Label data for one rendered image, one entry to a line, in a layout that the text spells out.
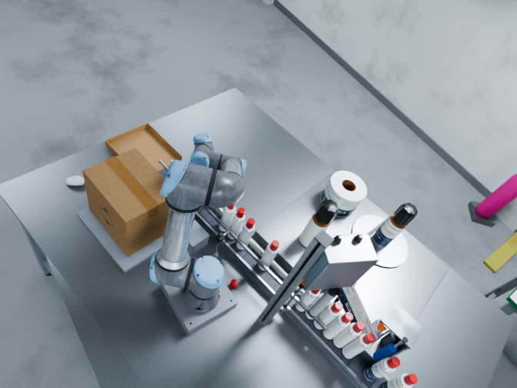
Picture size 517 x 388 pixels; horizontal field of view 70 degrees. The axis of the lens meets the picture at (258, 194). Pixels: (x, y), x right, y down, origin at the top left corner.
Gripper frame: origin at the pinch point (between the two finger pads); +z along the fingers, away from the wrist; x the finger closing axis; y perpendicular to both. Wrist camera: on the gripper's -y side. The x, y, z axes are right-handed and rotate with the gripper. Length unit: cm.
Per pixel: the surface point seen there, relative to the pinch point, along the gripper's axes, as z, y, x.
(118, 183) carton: -26.7, -33.4, 12.1
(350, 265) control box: -13, -11, -78
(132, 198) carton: -22.2, -33.0, 4.3
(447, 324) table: 67, 53, -91
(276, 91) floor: 24, 216, 149
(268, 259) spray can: 14.5, -1.5, -32.2
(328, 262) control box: -17, -18, -74
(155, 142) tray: -18, 9, 55
